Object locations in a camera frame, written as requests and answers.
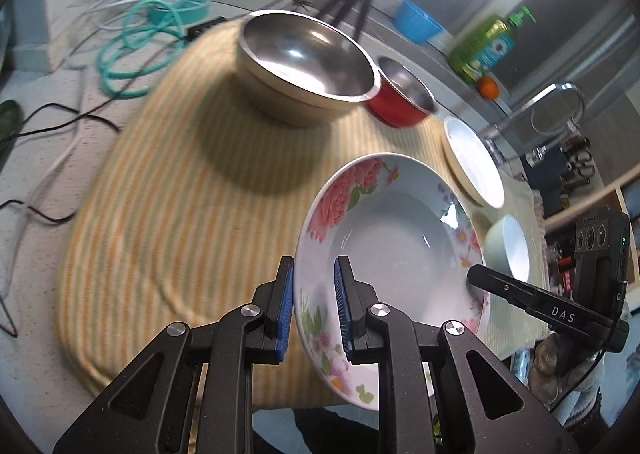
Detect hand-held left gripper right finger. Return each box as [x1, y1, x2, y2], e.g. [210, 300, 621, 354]
[333, 255, 583, 454]

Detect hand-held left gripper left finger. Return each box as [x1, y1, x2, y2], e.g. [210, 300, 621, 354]
[52, 255, 296, 454]

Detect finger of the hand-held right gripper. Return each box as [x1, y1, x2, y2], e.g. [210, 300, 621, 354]
[466, 264, 551, 321]

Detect pale blue bowl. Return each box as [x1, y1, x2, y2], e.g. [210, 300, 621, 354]
[485, 215, 532, 285]

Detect pink floral white plate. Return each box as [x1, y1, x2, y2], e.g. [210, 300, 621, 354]
[292, 152, 487, 407]

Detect plain white plate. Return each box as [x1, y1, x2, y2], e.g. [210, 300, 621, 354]
[442, 116, 506, 208]

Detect wooden shelf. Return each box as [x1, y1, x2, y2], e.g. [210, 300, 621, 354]
[542, 181, 640, 255]

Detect shell printed cloth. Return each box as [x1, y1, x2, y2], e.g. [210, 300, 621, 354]
[515, 329, 626, 430]

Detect black scissors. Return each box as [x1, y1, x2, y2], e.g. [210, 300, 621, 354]
[570, 149, 597, 185]

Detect yellow striped cloth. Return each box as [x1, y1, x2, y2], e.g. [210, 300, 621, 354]
[52, 19, 551, 407]

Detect chrome faucet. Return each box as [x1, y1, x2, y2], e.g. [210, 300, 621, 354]
[477, 80, 587, 155]

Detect orange fruit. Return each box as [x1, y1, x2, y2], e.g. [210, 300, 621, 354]
[475, 75, 501, 100]

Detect red steel bowl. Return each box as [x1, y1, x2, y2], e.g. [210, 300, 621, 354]
[365, 56, 437, 129]

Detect green dish soap bottle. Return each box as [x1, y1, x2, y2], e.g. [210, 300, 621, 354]
[446, 6, 536, 84]

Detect large stainless steel bowl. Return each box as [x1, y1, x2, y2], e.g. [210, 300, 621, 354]
[237, 10, 377, 129]

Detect blue plastic bowl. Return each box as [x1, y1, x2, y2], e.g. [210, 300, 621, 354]
[394, 0, 443, 46]

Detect black power strip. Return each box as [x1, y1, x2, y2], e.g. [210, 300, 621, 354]
[186, 16, 226, 40]

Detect teal small fan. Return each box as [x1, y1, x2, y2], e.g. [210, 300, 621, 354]
[150, 0, 210, 25]

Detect dark green object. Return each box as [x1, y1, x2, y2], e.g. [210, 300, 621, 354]
[0, 101, 23, 155]

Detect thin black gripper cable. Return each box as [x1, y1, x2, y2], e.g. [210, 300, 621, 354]
[550, 349, 603, 410]

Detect chrome sprayer with hose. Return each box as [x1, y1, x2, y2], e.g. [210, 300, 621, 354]
[530, 93, 585, 165]

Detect teal coiled hose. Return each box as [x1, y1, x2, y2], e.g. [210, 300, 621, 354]
[95, 0, 251, 97]

